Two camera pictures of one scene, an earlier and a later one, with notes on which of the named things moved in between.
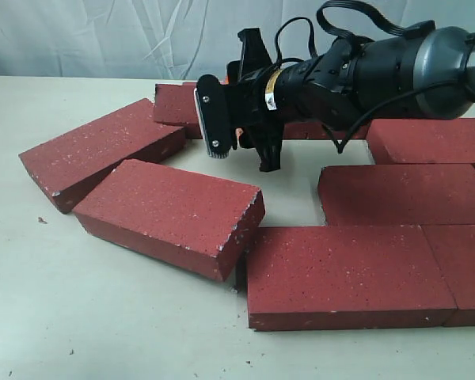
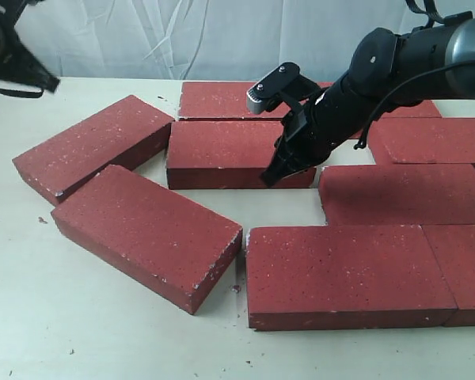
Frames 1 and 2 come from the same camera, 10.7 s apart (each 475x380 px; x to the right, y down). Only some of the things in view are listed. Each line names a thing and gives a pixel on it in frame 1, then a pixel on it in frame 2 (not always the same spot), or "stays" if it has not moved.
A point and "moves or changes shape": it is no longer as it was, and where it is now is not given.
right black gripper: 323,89 to 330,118
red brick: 462,252 stays
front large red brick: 314,277 stays
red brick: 176,105 to 226,155
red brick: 201,223 moves or changes shape
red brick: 440,194 stays
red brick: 446,140 stays
